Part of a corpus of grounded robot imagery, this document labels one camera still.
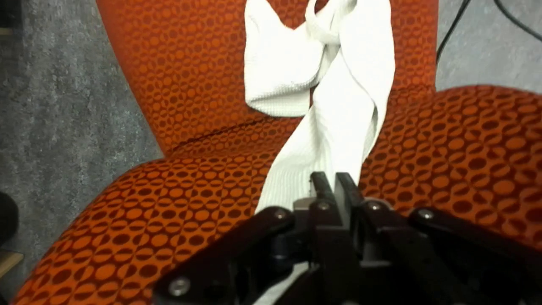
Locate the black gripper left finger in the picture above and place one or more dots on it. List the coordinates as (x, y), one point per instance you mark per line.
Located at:
(271, 248)

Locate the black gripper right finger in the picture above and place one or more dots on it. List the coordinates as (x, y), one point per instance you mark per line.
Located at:
(407, 255)

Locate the white towel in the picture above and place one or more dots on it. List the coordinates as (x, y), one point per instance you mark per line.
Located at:
(339, 86)

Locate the orange patterned office chair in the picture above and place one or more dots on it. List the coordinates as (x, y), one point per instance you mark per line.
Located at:
(187, 187)

